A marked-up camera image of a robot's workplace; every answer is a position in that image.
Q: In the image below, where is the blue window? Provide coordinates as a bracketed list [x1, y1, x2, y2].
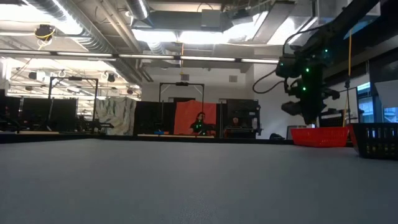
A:
[356, 81, 374, 124]

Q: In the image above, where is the black shelf cabinet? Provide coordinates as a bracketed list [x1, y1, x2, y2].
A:
[221, 98, 264, 139]

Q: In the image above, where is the orange cloth panel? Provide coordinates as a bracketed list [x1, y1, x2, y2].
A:
[174, 99, 218, 135]

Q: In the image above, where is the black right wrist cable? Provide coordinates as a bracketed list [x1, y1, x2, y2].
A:
[252, 67, 289, 95]

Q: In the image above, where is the red plastic basket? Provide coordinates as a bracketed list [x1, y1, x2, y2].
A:
[290, 126, 349, 148]

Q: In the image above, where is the black frame stand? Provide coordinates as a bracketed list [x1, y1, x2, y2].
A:
[47, 75, 100, 125]
[158, 81, 206, 138]

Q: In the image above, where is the white patterned sheet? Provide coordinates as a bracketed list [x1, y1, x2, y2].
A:
[94, 96, 138, 136]

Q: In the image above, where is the black aluminium table frame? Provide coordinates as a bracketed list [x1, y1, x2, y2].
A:
[0, 131, 295, 146]

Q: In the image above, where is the grey ceiling box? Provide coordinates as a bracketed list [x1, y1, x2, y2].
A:
[200, 8, 224, 31]

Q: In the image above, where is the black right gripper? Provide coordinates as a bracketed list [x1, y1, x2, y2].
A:
[275, 52, 342, 126]

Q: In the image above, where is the grey panel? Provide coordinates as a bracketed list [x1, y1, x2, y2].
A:
[285, 124, 308, 141]

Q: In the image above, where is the person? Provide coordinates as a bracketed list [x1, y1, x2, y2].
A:
[228, 116, 243, 129]
[190, 111, 216, 136]

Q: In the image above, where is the dark equipment desk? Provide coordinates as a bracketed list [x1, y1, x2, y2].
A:
[317, 107, 365, 128]

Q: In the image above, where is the black partition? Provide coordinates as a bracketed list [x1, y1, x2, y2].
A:
[132, 100, 177, 136]
[0, 95, 79, 133]

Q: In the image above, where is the blue-grey table mat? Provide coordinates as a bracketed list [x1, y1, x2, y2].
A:
[0, 138, 398, 224]

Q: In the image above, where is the black plastic basket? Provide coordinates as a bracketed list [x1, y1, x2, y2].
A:
[347, 122, 398, 161]

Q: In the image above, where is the whiteboard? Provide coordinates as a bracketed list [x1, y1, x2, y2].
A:
[323, 86, 361, 128]

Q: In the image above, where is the yellow hanging cable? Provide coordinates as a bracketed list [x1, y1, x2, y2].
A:
[341, 29, 353, 126]

